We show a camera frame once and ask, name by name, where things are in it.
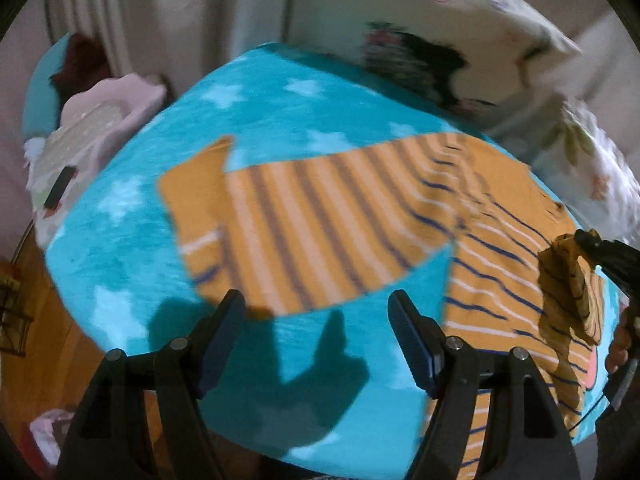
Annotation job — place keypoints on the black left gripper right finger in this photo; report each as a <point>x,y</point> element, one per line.
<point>525,436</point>

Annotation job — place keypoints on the orange striped sweater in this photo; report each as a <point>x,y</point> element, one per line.
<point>317,244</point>

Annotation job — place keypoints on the pink folded clothes pile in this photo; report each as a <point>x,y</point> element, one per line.
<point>94,126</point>

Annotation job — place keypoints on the right hand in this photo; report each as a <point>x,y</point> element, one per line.
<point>621,343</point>

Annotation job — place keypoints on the white leaf print pillow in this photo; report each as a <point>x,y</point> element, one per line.
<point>585,169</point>

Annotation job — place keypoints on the white bird print cushion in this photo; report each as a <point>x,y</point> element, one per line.
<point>465,55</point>

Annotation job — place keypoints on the dark red cloth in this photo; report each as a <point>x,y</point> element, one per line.
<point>84,64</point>

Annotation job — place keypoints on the beige curtain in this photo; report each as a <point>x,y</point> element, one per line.
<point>182,40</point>

